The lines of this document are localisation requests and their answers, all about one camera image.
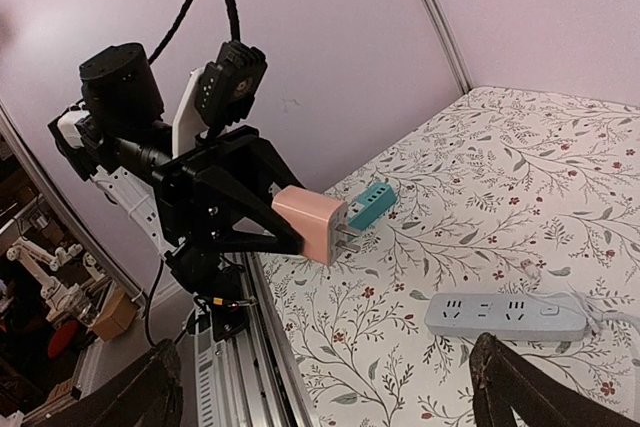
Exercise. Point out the floral patterned table mat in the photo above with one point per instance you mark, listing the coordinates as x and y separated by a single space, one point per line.
505 191

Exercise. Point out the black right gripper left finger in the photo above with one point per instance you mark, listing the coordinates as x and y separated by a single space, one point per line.
148 392

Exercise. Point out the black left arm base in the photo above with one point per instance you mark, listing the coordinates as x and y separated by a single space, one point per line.
220 297

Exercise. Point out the pink cube plug adapter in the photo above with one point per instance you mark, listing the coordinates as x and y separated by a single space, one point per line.
321 221

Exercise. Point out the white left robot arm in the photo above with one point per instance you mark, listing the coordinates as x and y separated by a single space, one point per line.
199 187

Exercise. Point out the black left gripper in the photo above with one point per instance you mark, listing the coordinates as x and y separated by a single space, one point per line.
207 197

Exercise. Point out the aluminium front rail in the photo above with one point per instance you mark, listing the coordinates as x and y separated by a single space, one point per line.
245 373

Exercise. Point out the left aluminium frame post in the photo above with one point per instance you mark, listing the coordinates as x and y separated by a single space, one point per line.
451 50

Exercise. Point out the teal white power strip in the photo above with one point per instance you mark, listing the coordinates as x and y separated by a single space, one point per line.
370 205

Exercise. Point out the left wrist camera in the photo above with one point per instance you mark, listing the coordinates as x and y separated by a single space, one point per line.
217 95

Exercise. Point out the light blue power strip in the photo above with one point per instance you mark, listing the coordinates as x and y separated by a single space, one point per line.
509 317

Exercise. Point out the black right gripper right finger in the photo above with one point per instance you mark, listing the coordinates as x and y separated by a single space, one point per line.
506 386

